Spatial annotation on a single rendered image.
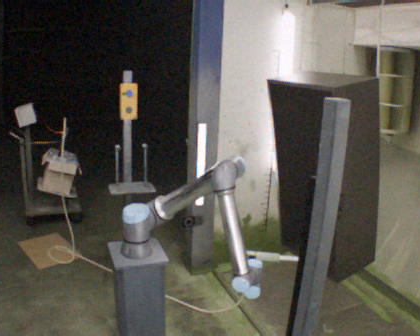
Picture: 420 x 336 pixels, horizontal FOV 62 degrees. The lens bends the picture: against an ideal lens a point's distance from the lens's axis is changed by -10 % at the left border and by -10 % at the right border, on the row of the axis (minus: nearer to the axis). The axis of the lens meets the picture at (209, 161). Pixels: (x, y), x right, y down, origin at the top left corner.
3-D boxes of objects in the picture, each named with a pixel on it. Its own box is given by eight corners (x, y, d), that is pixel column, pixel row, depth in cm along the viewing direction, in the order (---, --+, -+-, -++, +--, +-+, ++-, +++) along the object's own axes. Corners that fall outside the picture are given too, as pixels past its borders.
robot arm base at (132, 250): (123, 261, 206) (122, 245, 204) (118, 246, 223) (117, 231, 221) (156, 257, 213) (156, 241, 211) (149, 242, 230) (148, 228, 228)
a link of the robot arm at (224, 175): (223, 163, 178) (251, 294, 185) (235, 158, 189) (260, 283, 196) (202, 166, 184) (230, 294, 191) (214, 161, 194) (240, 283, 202)
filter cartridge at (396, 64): (411, 143, 318) (420, 50, 297) (404, 149, 291) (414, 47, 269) (375, 136, 340) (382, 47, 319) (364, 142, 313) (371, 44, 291)
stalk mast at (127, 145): (133, 267, 321) (130, 71, 281) (134, 271, 316) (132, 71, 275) (126, 268, 319) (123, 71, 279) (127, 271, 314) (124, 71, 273)
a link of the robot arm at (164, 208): (131, 211, 226) (227, 152, 189) (149, 203, 241) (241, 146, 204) (144, 233, 225) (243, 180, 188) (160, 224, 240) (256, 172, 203)
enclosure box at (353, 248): (316, 228, 287) (308, 70, 247) (374, 261, 236) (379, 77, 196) (280, 245, 274) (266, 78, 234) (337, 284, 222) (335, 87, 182)
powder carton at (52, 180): (37, 175, 419) (46, 142, 414) (72, 183, 438) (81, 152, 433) (36, 189, 371) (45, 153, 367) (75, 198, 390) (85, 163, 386)
